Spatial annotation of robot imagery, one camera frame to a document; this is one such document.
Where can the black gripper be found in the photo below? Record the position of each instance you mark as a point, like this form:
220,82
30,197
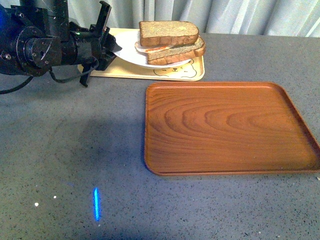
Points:
94,46

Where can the white round plate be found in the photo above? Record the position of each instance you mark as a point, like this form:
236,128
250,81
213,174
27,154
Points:
126,40

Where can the bread slice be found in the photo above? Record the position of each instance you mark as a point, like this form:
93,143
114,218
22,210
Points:
177,53
167,32

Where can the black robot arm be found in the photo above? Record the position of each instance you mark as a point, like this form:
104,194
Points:
37,35

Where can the yellow bear tray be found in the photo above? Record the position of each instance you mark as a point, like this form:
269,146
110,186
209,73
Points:
193,70

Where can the fried egg toy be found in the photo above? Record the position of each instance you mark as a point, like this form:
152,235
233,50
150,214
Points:
151,49

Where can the brown wooden tray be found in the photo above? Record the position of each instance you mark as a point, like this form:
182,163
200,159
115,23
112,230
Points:
216,128

